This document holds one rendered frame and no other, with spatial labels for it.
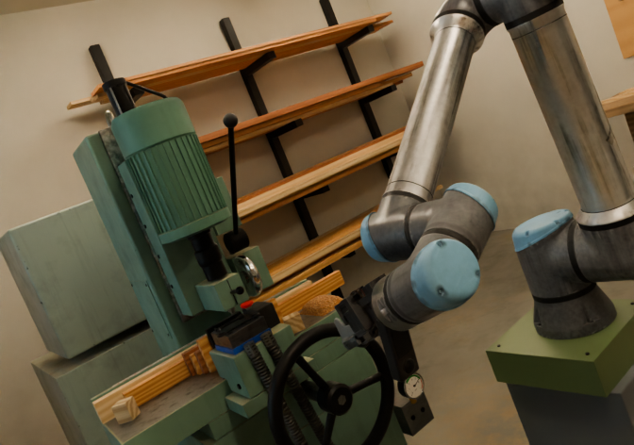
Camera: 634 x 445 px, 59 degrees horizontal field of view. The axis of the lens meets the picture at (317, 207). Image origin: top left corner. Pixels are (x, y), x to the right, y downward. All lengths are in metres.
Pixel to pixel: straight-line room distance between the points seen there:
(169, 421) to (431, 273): 0.66
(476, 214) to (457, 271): 0.11
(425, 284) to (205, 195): 0.68
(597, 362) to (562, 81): 0.60
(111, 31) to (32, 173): 1.09
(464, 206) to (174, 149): 0.70
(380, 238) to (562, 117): 0.50
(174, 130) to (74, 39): 2.75
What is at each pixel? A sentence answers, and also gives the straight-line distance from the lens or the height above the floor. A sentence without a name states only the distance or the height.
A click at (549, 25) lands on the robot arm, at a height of 1.32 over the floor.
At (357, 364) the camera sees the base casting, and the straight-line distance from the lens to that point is 1.39.
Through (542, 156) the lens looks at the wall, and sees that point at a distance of 4.66.
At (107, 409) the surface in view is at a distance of 1.35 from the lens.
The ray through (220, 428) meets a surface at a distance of 1.25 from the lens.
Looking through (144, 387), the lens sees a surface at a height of 0.93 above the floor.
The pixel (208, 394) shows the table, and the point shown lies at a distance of 1.22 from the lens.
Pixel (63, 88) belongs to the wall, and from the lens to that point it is 3.88.
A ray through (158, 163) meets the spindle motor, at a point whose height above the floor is 1.37.
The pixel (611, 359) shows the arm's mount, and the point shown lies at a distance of 1.42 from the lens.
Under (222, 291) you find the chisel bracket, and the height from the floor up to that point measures 1.05.
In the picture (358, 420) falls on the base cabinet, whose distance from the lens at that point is 1.42.
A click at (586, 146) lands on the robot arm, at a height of 1.07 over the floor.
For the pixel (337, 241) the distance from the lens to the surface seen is 3.88.
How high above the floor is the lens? 1.28
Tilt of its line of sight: 6 degrees down
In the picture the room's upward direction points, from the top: 22 degrees counter-clockwise
